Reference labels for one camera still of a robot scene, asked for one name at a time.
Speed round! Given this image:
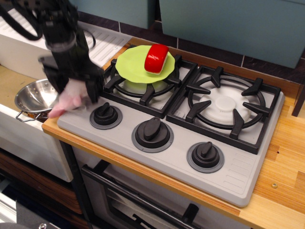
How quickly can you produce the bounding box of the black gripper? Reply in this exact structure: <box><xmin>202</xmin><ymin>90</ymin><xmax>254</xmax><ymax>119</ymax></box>
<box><xmin>39</xmin><ymin>46</ymin><xmax>104</xmax><ymax>104</ymax></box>

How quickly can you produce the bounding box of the pink plush bunny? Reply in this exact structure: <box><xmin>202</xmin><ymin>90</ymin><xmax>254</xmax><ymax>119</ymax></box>
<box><xmin>48</xmin><ymin>79</ymin><xmax>89</xmax><ymax>118</ymax></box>

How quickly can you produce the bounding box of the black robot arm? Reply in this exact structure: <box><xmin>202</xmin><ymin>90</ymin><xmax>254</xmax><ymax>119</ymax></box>
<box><xmin>0</xmin><ymin>0</ymin><xmax>103</xmax><ymax>103</ymax></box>

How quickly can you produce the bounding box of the black left stove knob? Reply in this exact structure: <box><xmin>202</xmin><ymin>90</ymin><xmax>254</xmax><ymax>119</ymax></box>
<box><xmin>90</xmin><ymin>102</ymin><xmax>123</xmax><ymax>130</ymax></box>

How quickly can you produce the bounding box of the black stove knob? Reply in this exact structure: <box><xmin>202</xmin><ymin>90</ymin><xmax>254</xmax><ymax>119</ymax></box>
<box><xmin>90</xmin><ymin>102</ymin><xmax>123</xmax><ymax>130</ymax></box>
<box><xmin>187</xmin><ymin>142</ymin><xmax>224</xmax><ymax>174</ymax></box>
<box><xmin>132</xmin><ymin>117</ymin><xmax>174</xmax><ymax>153</ymax></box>

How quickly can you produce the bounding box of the steel colander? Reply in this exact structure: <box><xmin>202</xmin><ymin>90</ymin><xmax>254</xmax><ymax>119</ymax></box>
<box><xmin>14</xmin><ymin>79</ymin><xmax>59</xmax><ymax>122</ymax></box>

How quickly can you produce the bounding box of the green plastic plate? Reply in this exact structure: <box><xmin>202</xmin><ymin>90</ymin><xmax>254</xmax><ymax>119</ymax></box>
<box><xmin>115</xmin><ymin>45</ymin><xmax>175</xmax><ymax>83</ymax></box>

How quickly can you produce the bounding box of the white toy sink unit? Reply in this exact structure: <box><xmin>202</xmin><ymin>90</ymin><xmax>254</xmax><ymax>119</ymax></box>
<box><xmin>0</xmin><ymin>4</ymin><xmax>133</xmax><ymax>183</ymax></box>

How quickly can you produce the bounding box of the red white toy sushi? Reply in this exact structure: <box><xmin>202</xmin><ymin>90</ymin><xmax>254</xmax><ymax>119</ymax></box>
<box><xmin>144</xmin><ymin>44</ymin><xmax>169</xmax><ymax>74</ymax></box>

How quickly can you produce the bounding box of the black middle stove knob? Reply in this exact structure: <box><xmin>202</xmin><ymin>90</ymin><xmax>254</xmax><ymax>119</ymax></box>
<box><xmin>132</xmin><ymin>117</ymin><xmax>174</xmax><ymax>153</ymax></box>

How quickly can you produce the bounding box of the black left burner grate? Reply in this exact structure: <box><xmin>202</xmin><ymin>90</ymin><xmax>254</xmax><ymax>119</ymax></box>
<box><xmin>102</xmin><ymin>55</ymin><xmax>198</xmax><ymax>118</ymax></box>

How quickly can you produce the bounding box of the black burner grate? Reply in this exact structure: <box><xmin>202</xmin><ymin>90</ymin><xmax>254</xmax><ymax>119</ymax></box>
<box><xmin>102</xmin><ymin>55</ymin><xmax>198</xmax><ymax>118</ymax></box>
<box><xmin>166</xmin><ymin>65</ymin><xmax>285</xmax><ymax>155</ymax></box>

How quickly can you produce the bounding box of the toy oven door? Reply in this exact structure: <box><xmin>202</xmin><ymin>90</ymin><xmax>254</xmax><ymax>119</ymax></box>
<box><xmin>81</xmin><ymin>160</ymin><xmax>199</xmax><ymax>229</ymax></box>

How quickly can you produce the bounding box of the grey toy stove top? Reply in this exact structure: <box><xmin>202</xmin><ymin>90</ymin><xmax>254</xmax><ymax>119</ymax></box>
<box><xmin>57</xmin><ymin>59</ymin><xmax>286</xmax><ymax>208</ymax></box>

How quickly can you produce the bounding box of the black right stove knob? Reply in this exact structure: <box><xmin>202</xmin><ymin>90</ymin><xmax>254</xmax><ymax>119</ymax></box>
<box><xmin>187</xmin><ymin>142</ymin><xmax>224</xmax><ymax>174</ymax></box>

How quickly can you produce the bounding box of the black right burner grate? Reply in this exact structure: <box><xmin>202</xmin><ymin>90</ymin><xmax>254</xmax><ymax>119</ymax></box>
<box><xmin>166</xmin><ymin>65</ymin><xmax>285</xmax><ymax>155</ymax></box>

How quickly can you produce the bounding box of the black cable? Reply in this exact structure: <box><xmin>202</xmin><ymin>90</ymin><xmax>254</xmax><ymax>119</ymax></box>
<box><xmin>0</xmin><ymin>4</ymin><xmax>43</xmax><ymax>41</ymax></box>

